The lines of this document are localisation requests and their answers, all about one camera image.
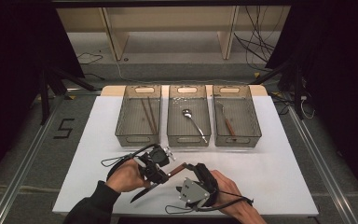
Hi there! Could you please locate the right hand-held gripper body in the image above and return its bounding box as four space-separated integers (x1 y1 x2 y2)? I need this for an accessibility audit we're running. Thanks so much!
180 162 220 209

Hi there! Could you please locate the metal spoon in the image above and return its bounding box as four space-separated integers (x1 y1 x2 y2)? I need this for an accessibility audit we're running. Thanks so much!
181 108 209 145

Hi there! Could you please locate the white plug with cable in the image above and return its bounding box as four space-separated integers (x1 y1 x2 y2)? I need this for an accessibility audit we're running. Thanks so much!
299 94 316 120

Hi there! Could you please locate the wooden handled knife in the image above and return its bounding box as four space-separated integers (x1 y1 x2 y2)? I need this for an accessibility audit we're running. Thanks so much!
130 162 188 203

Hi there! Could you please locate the light wooden shelf unit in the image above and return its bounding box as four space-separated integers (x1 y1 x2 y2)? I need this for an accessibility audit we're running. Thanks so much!
55 6 292 62

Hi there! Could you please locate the black metal stand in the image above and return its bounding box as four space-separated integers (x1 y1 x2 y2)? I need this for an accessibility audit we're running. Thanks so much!
250 52 306 120
38 66 97 125

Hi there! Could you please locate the person's right hand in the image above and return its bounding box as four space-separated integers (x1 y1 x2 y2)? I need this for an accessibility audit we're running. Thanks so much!
213 170 253 217

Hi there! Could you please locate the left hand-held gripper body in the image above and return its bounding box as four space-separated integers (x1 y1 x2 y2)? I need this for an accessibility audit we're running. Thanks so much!
138 145 176 175

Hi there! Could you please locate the metal floor rail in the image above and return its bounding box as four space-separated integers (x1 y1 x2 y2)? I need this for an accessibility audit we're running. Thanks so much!
0 92 68 224
287 105 358 224

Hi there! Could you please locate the left hand-held gripper cable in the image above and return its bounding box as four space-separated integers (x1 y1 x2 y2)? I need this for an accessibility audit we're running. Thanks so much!
101 143 162 181

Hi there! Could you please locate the smoky clear plastic bin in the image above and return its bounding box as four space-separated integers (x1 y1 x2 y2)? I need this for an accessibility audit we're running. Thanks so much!
115 84 162 147
166 84 213 147
212 84 263 148

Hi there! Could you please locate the person's left hand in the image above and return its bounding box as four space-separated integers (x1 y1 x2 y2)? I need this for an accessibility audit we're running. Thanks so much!
106 159 152 194

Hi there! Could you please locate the black floor cable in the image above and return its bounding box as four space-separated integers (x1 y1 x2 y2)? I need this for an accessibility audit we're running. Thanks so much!
76 51 104 65

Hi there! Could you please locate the dark curtain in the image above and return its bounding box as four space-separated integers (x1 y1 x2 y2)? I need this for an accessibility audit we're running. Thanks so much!
265 0 358 206
0 0 86 191

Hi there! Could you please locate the bundle of black cables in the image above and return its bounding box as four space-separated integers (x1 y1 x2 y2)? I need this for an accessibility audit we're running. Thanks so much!
233 6 285 71

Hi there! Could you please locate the white table sheet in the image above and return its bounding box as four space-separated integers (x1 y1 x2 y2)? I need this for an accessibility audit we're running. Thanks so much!
51 94 320 217

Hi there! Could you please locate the wooden handled fork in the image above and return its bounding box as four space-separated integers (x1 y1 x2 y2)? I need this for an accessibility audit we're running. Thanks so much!
216 101 238 141

